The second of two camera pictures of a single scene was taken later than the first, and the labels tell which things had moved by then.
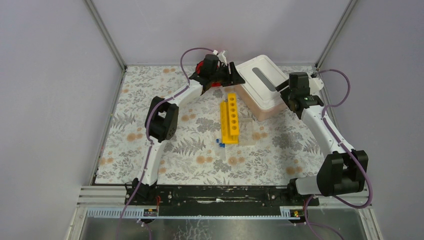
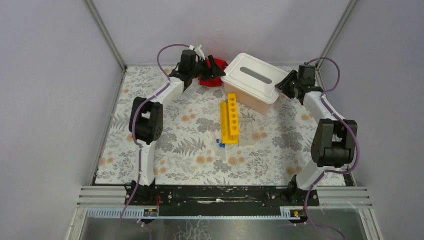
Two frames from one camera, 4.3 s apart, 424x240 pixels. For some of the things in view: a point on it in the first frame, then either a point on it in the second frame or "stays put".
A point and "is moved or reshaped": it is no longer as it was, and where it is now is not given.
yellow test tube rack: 229,122 stays put
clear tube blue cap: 217,149 stays put
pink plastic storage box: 261,114 to 251,102
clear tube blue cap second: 222,154 stays put
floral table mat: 218,141 stays put
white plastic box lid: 261,75 is moved or reshaped
